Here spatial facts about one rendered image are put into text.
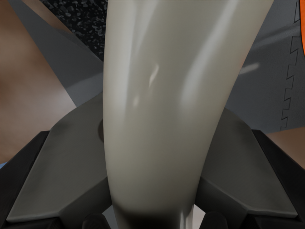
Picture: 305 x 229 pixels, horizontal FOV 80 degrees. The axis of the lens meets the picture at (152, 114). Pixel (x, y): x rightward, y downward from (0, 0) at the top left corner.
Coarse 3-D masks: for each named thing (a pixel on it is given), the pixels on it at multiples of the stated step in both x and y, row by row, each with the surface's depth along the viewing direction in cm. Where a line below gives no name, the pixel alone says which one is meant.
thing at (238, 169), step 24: (240, 120) 9; (216, 144) 7; (240, 144) 7; (216, 168) 6; (240, 168) 6; (264, 168) 6; (216, 192) 6; (240, 192) 5; (264, 192) 5; (240, 216) 5; (288, 216) 5
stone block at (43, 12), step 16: (32, 0) 26; (48, 0) 23; (64, 0) 23; (80, 0) 24; (96, 0) 24; (48, 16) 29; (64, 16) 26; (80, 16) 26; (96, 16) 27; (64, 32) 35; (80, 32) 30; (96, 32) 30; (96, 48) 35
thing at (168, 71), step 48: (144, 0) 3; (192, 0) 2; (240, 0) 2; (144, 48) 3; (192, 48) 3; (240, 48) 3; (144, 96) 3; (192, 96) 3; (144, 144) 4; (192, 144) 4; (144, 192) 4; (192, 192) 5
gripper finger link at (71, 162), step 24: (96, 96) 11; (72, 120) 8; (96, 120) 8; (48, 144) 7; (72, 144) 7; (96, 144) 7; (48, 168) 6; (72, 168) 6; (96, 168) 6; (24, 192) 5; (48, 192) 5; (72, 192) 5; (96, 192) 6; (24, 216) 5; (48, 216) 5; (72, 216) 5
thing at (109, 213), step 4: (112, 204) 58; (108, 208) 57; (112, 208) 57; (104, 212) 57; (108, 212) 56; (112, 212) 55; (108, 216) 55; (112, 216) 54; (108, 220) 54; (112, 220) 53; (112, 224) 52; (116, 224) 52; (112, 228) 51; (116, 228) 51
